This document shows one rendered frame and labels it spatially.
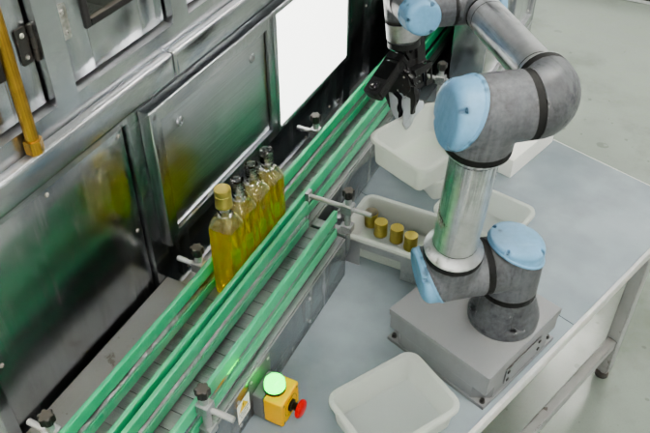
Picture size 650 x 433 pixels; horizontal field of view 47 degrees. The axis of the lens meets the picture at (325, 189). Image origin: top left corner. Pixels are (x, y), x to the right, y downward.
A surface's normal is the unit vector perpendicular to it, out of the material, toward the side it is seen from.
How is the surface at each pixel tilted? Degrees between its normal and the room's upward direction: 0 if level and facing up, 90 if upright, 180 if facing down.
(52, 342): 90
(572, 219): 0
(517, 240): 7
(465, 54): 90
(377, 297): 0
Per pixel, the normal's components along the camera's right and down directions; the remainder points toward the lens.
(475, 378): -0.71, 0.44
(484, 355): -0.01, -0.77
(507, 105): 0.15, 0.03
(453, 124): -0.98, 0.01
